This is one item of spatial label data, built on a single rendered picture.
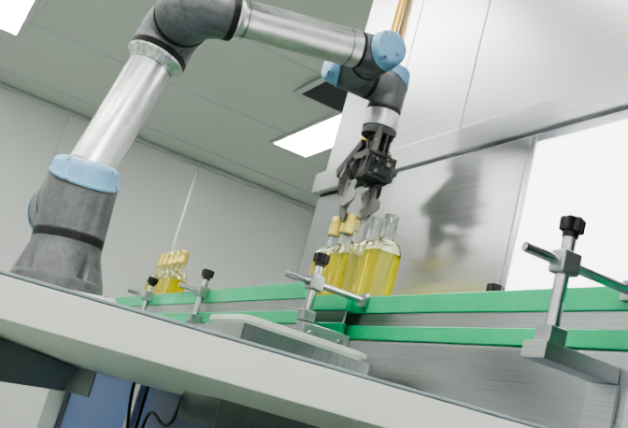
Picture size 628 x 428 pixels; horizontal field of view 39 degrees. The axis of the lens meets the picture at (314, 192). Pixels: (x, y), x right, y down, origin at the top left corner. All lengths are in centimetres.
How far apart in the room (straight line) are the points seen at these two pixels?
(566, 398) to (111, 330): 61
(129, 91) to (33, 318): 104
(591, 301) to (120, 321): 66
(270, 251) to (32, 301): 739
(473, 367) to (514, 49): 84
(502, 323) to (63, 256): 68
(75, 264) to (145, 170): 632
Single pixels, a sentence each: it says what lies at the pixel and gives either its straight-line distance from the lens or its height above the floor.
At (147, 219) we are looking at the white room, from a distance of 772.
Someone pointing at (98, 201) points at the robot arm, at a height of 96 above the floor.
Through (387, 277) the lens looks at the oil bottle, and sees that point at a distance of 170.
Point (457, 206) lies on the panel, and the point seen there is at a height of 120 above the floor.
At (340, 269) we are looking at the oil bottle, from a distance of 180.
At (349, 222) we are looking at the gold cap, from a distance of 188.
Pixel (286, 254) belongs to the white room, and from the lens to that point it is 814.
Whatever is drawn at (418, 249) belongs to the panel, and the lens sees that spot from 187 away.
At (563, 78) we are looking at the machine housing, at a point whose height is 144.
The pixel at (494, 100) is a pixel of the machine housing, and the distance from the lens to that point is 190.
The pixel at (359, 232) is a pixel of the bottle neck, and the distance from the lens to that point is 183.
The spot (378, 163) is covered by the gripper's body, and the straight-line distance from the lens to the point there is 187.
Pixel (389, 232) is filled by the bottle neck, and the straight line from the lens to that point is 173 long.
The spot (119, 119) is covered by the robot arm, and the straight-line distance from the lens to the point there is 169.
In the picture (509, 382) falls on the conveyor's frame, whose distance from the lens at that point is 122.
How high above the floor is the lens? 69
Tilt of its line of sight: 15 degrees up
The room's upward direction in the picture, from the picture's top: 16 degrees clockwise
